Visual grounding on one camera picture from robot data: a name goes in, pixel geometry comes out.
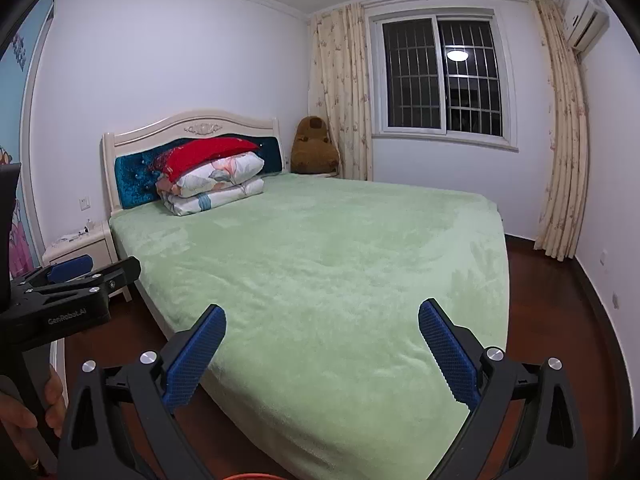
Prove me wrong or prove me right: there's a white nightstand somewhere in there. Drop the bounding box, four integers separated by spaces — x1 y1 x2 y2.
41 220 133 303

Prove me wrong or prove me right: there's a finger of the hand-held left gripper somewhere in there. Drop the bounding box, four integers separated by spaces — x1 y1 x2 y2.
12 256 142 307
47 254 94 281

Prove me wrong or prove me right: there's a brown plush bear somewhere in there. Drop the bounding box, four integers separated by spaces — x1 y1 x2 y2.
291 116 340 175

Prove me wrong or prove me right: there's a cream floral curtain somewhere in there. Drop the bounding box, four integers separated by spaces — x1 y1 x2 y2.
306 2 375 182
529 0 588 261

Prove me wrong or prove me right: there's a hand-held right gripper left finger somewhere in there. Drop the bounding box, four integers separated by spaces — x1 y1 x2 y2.
57 304 227 480

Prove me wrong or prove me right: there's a cream bed frame blue headboard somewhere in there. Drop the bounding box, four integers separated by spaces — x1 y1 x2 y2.
101 109 286 336

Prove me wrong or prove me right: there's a blue wall poster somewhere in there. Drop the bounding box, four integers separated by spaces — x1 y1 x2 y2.
0 2 55 281

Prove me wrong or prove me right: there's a floral folded quilt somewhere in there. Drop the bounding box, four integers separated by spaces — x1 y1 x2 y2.
159 177 265 217
172 151 265 198

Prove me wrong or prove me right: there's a white air conditioner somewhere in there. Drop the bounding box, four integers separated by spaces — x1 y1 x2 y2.
562 0 610 56

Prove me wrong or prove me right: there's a red pillow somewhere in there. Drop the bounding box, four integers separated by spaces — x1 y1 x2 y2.
162 137 260 183

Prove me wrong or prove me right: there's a person's left hand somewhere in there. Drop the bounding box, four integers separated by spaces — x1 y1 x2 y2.
0 364 67 480

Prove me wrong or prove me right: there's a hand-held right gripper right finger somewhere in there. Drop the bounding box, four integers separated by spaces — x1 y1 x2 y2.
418 298 588 480

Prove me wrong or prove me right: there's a white barred window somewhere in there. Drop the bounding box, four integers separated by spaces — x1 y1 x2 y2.
368 8 518 153

